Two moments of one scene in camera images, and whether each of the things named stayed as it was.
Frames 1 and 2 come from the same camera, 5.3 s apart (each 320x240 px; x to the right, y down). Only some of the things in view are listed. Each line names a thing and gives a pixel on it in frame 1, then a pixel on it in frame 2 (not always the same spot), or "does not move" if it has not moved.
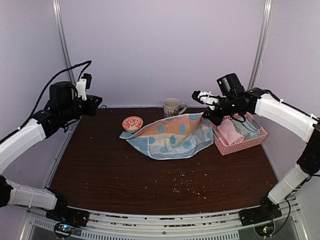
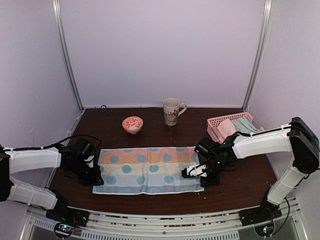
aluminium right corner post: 262,43 does not move
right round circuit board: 265,230 does not move
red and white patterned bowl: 132,124 does not move
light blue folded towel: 255,132 does not move
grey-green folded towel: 242,129 does not move
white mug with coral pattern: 172,107 does not move
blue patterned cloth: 178,136 -> 146,170
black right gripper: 216,119 -> 207,182
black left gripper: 93,105 -> 94,180
